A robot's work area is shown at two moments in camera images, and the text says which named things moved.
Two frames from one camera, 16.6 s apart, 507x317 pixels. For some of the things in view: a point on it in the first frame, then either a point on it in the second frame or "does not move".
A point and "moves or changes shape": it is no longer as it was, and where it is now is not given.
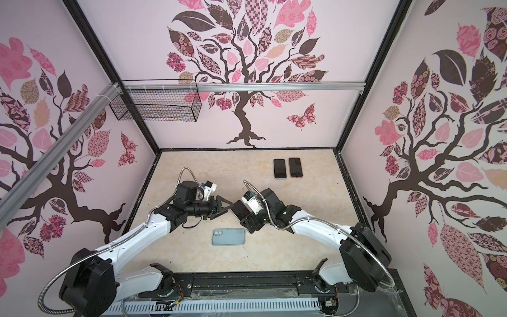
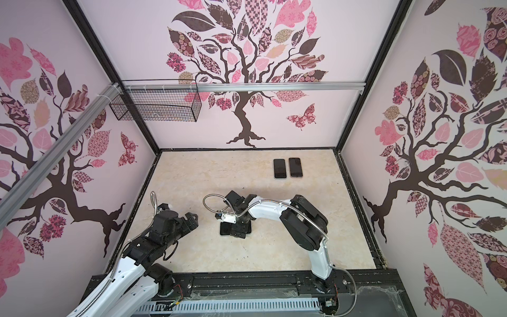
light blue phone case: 280,169 does not move
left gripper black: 216,208 to 193,223
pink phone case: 295,168 does not move
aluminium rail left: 25,184 does not move
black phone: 280,170 does not move
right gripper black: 251,220 to 238,228
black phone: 239,210 moves or changes shape
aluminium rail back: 237,86 does not move
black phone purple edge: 295,168 does not move
